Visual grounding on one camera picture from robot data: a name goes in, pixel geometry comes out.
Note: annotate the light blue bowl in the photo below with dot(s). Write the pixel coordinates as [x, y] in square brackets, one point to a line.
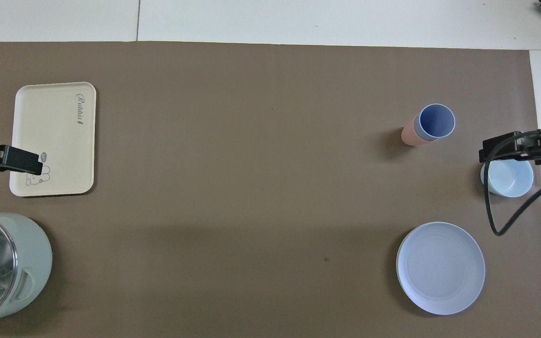
[510, 182]

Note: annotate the blue round plate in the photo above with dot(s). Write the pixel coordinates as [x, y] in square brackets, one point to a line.
[439, 267]

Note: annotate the pink plastic cup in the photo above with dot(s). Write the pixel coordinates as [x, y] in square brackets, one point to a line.
[409, 134]

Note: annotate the cream tray with rabbit print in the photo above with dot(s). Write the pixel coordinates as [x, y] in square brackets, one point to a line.
[54, 136]

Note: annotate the brown paper table mat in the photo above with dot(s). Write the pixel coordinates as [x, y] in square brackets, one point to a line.
[251, 188]

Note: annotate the pale green cooking pot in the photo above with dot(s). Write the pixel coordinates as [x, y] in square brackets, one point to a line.
[35, 263]

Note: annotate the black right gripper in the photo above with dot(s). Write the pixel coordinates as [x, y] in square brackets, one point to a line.
[540, 145]

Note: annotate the blue plastic cup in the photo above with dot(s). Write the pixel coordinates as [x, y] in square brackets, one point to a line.
[436, 121]

